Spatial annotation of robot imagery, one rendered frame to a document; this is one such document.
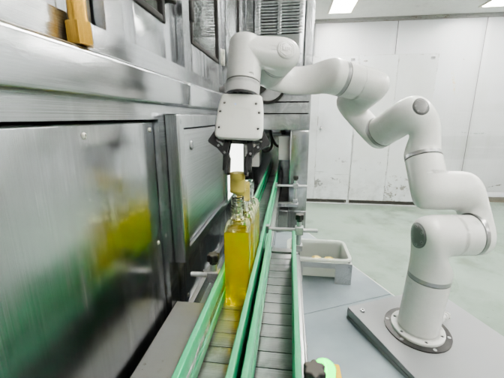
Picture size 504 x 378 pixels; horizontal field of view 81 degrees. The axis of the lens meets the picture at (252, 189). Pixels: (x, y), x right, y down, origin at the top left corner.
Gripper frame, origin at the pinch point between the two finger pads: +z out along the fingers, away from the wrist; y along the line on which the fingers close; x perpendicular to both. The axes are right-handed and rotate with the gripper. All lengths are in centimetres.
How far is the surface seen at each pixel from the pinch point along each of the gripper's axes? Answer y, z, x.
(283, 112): 9, -48, 103
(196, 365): -2.8, 35.7, -12.2
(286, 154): 13, -26, 121
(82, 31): -14.2, -9.8, -32.0
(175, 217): -13.5, 12.2, 2.4
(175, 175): -13.4, 2.8, -0.6
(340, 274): 32, 29, 43
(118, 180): -16.6, 5.9, -17.4
